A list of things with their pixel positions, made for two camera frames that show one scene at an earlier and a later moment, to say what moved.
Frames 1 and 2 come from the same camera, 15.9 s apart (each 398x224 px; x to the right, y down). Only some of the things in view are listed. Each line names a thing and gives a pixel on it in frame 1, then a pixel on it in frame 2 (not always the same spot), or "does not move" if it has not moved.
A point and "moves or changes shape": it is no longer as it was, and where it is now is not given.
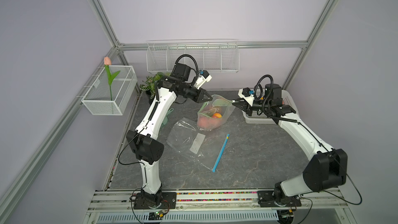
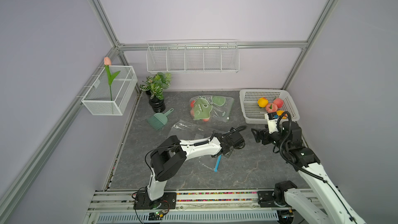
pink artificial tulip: (107, 61) does not move
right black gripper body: (261, 105) → (268, 138)
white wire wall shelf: (213, 55) does not move
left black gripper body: (191, 92) → (227, 155)
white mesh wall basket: (110, 94) does not move
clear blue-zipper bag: (205, 147) does not move
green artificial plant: (150, 85) does not move
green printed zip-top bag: (214, 113) moves or changes shape
